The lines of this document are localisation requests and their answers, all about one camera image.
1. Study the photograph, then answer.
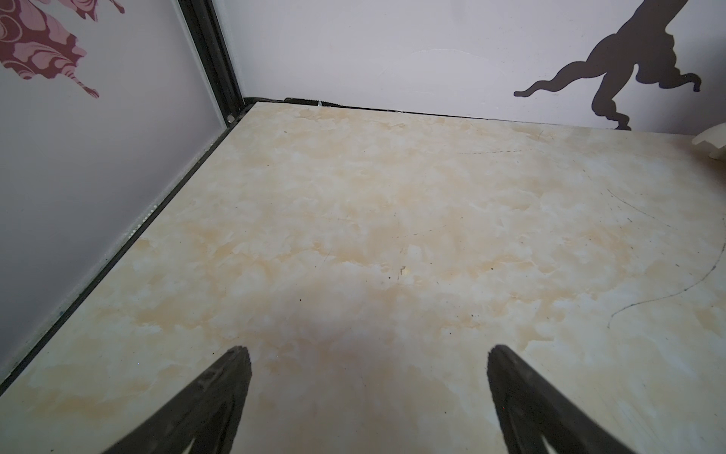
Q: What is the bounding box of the mint green toaster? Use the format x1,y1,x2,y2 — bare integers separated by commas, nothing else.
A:
691,123,726,162

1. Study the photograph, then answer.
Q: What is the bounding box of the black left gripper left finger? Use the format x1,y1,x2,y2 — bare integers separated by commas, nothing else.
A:
106,346,253,453

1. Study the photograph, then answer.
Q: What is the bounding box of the black corner frame post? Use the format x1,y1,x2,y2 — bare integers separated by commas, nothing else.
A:
177,0,249,126

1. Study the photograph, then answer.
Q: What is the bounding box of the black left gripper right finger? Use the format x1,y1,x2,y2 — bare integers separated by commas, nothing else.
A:
487,344,632,453

